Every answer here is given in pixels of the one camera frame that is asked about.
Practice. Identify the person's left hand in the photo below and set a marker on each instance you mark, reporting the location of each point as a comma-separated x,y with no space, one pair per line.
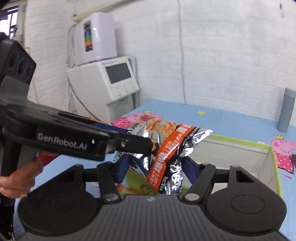
22,180

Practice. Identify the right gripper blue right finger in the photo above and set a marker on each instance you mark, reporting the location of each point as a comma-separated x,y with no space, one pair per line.
191,169

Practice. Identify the white water purifier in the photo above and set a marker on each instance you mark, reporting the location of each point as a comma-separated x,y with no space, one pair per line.
91,39

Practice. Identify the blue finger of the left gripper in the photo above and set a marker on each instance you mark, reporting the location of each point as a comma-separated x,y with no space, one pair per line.
96,123
126,142

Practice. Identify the white water dispenser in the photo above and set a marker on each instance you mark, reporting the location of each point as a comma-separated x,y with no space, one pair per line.
104,89

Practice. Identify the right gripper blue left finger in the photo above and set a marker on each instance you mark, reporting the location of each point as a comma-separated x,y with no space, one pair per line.
121,166

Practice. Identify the silver orange snack bag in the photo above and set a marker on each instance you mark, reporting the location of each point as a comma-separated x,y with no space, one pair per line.
162,167

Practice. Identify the red biscuit snack packet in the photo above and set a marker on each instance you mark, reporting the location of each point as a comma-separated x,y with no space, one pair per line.
142,189

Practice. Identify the blue cartoon tablecloth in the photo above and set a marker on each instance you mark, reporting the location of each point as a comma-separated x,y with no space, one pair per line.
84,204

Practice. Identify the green cardboard box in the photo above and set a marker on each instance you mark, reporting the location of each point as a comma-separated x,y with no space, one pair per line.
223,152

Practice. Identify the grey cylindrical bottle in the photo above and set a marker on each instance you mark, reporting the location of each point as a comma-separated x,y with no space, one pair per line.
286,110

